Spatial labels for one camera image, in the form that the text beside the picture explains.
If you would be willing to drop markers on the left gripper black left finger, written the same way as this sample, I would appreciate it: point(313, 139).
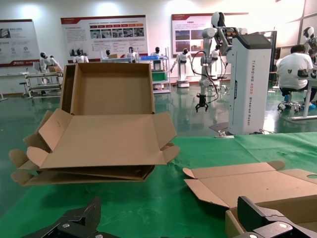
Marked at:
point(74, 223)

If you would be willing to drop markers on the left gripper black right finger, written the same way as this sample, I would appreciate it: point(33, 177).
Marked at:
point(262, 220)

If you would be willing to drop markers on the white idle robot arm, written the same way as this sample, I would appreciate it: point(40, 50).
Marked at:
point(206, 49)

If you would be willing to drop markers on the open cardboard box with hole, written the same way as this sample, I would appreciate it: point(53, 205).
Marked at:
point(247, 183)

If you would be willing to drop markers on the flattened cardboard box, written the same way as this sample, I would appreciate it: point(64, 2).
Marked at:
point(67, 86)
point(74, 182)

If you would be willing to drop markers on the large open cardboard box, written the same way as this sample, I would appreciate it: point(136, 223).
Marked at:
point(111, 138)

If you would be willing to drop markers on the green table cloth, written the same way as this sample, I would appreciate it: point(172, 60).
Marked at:
point(173, 198)

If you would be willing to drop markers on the wheeled office stool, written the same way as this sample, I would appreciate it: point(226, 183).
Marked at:
point(289, 101)

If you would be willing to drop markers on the white wheeled robot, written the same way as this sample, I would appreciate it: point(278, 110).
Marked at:
point(247, 86)

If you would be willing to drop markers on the metal roller rack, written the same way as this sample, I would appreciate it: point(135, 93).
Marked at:
point(44, 81)

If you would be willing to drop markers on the seated person in white shirt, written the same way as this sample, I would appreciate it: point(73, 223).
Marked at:
point(294, 69)

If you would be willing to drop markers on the white black humanoid robot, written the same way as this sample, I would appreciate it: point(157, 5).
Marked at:
point(309, 37)
point(156, 57)
point(107, 53)
point(183, 67)
point(45, 62)
point(79, 58)
point(131, 54)

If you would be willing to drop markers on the metal shelf rack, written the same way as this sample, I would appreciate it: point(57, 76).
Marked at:
point(161, 84)

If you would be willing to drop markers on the green plastic bin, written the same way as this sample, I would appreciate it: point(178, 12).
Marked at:
point(158, 76)

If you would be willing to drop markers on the blue plastic tray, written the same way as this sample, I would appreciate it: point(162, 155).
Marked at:
point(149, 57)

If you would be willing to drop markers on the wide wall poster with photos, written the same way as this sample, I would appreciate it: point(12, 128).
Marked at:
point(111, 37)

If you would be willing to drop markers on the white red wall poster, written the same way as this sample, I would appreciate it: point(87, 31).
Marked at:
point(15, 42)

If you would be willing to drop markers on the wall poster with landscape photos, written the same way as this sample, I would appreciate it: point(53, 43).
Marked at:
point(188, 32)

